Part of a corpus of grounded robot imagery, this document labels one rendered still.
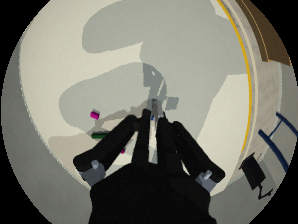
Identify dark green rod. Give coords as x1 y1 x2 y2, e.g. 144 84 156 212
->
91 133 108 139

